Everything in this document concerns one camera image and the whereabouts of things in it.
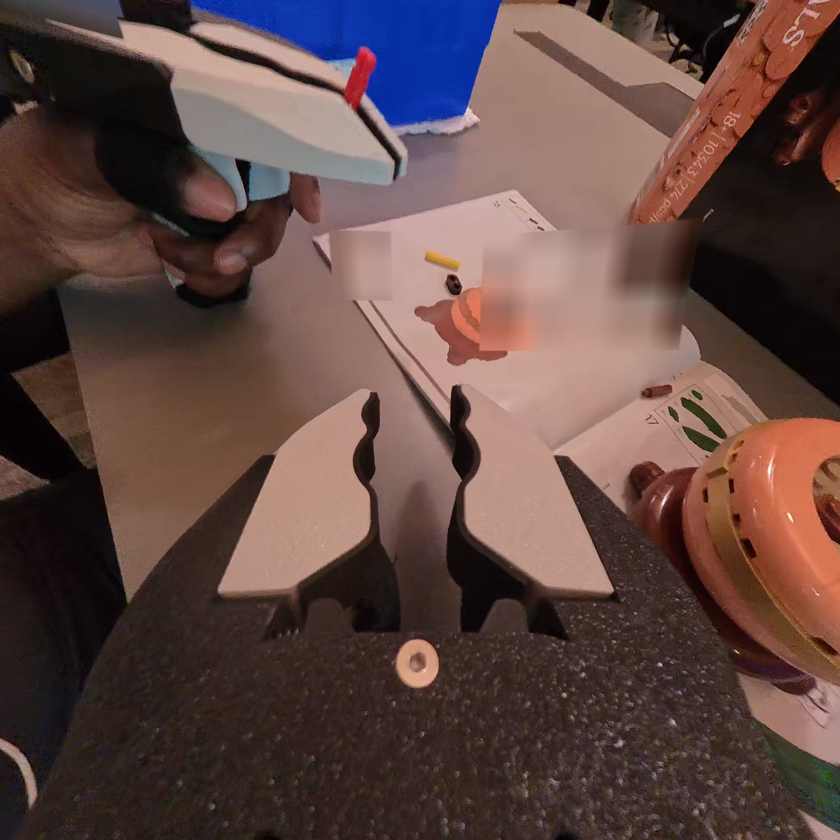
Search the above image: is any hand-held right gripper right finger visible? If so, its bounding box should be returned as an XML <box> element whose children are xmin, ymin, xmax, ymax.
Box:
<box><xmin>448</xmin><ymin>384</ymin><xmax>618</xmax><ymax>603</ymax></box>

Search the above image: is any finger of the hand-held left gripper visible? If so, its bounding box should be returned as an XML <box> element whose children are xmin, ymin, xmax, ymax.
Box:
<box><xmin>190</xmin><ymin>23</ymin><xmax>404</xmax><ymax>160</ymax></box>
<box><xmin>49</xmin><ymin>20</ymin><xmax>409</xmax><ymax>188</ymax></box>

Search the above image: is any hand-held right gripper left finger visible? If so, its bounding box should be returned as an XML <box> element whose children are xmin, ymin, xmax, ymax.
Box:
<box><xmin>217</xmin><ymin>388</ymin><xmax>383</xmax><ymax>603</ymax></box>

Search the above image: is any small red brick axle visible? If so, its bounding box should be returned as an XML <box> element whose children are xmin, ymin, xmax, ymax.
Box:
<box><xmin>343</xmin><ymin>46</ymin><xmax>378</xmax><ymax>111</ymax></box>

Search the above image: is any grey desk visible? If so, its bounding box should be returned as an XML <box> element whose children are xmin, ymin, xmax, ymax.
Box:
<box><xmin>59</xmin><ymin>0</ymin><xmax>840</xmax><ymax>601</ymax></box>

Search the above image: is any person's left hand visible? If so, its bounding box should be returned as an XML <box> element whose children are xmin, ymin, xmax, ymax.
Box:
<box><xmin>0</xmin><ymin>108</ymin><xmax>324</xmax><ymax>316</ymax></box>

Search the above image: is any white instruction booklet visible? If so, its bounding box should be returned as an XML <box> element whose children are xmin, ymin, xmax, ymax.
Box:
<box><xmin>314</xmin><ymin>190</ymin><xmax>840</xmax><ymax>732</ymax></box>

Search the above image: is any blue plastic bin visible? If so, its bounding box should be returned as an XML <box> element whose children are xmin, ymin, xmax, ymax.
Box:
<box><xmin>190</xmin><ymin>0</ymin><xmax>503</xmax><ymax>129</ymax></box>

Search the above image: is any pink toy brick flowerpot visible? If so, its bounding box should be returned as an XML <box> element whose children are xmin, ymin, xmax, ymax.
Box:
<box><xmin>626</xmin><ymin>418</ymin><xmax>840</xmax><ymax>697</ymax></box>

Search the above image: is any orange and black toy box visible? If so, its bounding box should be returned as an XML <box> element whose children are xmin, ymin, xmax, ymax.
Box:
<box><xmin>629</xmin><ymin>0</ymin><xmax>840</xmax><ymax>401</ymax></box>

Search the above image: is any white cable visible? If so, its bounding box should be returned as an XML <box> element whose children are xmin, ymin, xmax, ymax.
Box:
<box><xmin>0</xmin><ymin>737</ymin><xmax>38</xmax><ymax>813</ymax></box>

